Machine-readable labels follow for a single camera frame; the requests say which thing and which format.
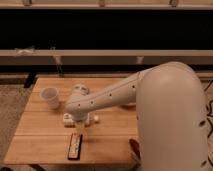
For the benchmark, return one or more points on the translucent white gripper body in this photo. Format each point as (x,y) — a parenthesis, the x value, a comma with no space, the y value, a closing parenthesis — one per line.
(80,126)

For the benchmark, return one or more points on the white plastic bottle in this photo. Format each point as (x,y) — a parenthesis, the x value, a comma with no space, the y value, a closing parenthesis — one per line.
(68,120)

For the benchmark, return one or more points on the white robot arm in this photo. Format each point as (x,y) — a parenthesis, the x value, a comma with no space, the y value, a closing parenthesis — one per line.
(171,115)

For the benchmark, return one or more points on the wooden table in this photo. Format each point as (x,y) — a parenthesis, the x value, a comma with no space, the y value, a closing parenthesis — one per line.
(41,137)

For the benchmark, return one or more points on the translucent plastic cup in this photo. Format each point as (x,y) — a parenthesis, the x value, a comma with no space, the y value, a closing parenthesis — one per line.
(50,95)

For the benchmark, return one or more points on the red and white packet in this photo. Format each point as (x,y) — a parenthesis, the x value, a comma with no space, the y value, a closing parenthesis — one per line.
(134,145)

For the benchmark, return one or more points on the long metal shelf rail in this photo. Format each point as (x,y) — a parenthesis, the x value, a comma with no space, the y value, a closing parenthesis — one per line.
(33,56)

